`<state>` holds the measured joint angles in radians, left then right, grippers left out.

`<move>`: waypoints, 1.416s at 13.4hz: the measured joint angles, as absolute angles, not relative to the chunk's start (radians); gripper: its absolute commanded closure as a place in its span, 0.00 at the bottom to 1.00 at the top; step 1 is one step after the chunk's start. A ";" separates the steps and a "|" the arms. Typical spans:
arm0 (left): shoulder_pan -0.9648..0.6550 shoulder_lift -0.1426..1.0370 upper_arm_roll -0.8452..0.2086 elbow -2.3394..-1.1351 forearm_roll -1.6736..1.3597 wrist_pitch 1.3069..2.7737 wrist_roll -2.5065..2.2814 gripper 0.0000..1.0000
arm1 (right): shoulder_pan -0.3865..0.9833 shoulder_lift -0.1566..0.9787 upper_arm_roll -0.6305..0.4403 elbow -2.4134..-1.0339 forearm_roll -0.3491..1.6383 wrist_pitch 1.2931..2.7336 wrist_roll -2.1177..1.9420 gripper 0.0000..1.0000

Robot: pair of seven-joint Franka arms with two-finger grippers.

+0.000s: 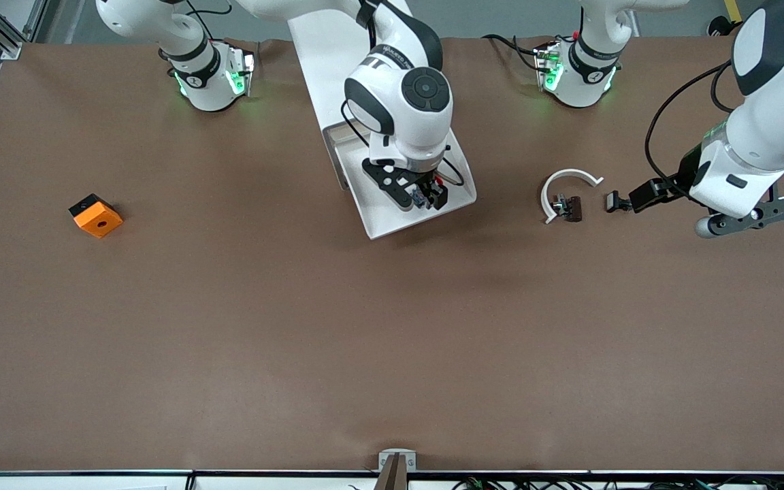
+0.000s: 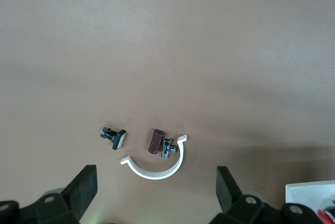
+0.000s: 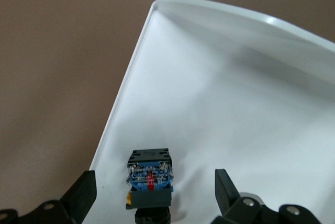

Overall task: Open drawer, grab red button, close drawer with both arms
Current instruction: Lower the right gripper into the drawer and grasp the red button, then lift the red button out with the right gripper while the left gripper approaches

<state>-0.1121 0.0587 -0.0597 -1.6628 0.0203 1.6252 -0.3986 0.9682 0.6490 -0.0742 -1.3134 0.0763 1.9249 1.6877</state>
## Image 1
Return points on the small black clip component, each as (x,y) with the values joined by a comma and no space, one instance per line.
(615,201)

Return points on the white curved plastic part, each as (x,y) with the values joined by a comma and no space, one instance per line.
(569,174)

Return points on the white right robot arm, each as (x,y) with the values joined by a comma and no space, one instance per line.
(399,102)

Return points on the grey metal bracket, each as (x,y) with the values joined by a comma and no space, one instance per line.
(405,457)

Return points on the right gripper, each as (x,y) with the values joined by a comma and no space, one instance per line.
(429,183)

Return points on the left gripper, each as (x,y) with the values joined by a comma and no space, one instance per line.
(686,171)

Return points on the small brown metal component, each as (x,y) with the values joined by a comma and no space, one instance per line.
(572,208)

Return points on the red push button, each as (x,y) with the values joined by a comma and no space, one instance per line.
(421,198)

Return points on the orange and black button box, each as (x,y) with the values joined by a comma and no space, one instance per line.
(98,219)

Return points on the brown table cover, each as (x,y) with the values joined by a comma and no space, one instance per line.
(392,340)

